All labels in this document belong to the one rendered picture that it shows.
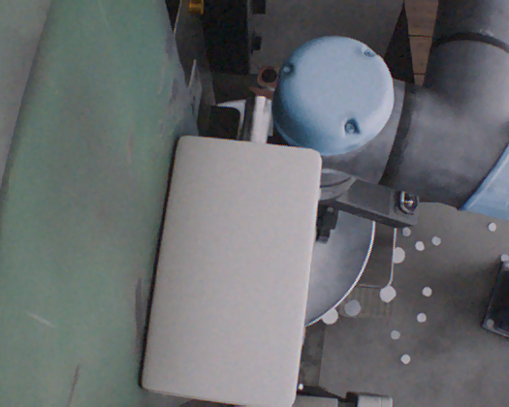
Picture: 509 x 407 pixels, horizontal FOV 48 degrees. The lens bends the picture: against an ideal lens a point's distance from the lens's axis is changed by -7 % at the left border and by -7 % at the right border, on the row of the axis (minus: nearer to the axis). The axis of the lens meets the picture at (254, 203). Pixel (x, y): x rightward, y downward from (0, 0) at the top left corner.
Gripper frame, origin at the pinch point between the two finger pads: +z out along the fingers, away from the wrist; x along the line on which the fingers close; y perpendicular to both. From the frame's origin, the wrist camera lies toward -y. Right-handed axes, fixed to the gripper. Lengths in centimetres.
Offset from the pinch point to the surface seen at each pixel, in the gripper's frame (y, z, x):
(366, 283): -6.5, 1.7, 6.7
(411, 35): -20, 45, -55
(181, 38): 12.1, -35.0, -2.0
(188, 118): 8, -52, 10
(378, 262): -7.7, 1.7, 4.0
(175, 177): 7, -54, 13
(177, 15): 12.1, -37.2, -2.4
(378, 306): -19, 64, 2
